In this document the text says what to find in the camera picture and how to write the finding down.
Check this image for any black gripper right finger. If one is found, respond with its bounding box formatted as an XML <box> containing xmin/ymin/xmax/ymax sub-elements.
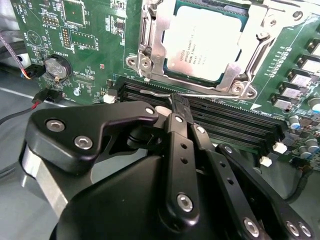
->
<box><xmin>181</xmin><ymin>97</ymin><xmax>317</xmax><ymax>240</ymax></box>

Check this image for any thin metal locking lever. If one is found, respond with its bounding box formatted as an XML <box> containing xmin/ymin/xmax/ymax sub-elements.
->
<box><xmin>139</xmin><ymin>88</ymin><xmax>258</xmax><ymax>101</ymax></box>

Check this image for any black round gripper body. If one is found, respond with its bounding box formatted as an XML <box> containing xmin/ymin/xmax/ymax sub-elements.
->
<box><xmin>48</xmin><ymin>154</ymin><xmax>245</xmax><ymax>240</ymax></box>

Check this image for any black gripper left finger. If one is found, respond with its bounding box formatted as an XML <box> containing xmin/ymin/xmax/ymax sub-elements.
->
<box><xmin>24</xmin><ymin>92</ymin><xmax>202</xmax><ymax>230</ymax></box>

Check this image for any silver topped CPU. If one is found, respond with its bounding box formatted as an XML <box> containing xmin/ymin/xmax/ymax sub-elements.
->
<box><xmin>163</xmin><ymin>0</ymin><xmax>251</xmax><ymax>82</ymax></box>

